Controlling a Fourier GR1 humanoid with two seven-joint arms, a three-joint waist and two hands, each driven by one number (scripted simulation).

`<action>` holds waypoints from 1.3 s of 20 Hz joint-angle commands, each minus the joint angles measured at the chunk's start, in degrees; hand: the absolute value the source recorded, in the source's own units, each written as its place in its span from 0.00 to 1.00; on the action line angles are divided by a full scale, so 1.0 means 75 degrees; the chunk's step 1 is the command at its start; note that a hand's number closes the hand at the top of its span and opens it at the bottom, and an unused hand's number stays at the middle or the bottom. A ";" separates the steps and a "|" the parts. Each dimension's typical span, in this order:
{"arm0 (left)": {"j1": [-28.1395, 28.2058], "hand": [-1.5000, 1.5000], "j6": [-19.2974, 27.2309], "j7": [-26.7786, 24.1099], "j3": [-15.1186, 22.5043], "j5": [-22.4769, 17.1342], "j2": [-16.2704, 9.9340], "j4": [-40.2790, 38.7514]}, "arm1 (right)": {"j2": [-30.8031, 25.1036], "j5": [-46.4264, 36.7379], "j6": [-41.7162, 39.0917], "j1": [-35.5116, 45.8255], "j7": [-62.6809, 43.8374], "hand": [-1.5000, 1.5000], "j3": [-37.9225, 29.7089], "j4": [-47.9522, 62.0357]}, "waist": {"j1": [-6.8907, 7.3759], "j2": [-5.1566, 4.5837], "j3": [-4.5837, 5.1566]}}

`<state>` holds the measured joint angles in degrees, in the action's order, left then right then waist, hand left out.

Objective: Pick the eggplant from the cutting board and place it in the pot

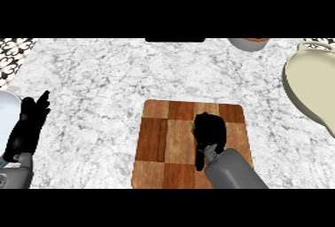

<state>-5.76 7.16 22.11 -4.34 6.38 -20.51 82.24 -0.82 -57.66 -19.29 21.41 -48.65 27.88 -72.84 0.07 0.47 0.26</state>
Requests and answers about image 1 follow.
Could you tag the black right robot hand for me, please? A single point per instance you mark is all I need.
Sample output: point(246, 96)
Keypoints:
point(209, 130)

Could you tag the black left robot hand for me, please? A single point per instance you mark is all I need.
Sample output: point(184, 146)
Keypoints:
point(26, 130)

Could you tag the dark eggplant with green stem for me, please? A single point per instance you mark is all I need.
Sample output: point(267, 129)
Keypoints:
point(191, 127)

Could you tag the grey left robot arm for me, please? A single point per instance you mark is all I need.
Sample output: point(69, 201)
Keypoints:
point(16, 176)

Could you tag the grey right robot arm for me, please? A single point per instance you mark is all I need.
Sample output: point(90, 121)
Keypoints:
point(233, 173)

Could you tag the wooden checkered cutting board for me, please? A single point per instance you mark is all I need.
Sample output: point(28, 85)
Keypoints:
point(174, 142)

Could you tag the white round bowl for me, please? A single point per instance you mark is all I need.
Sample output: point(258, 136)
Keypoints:
point(7, 118)

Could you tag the grey bowl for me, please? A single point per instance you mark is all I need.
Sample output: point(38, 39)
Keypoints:
point(246, 45)

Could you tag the orange item in bowl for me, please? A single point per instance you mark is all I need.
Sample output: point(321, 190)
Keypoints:
point(255, 39)

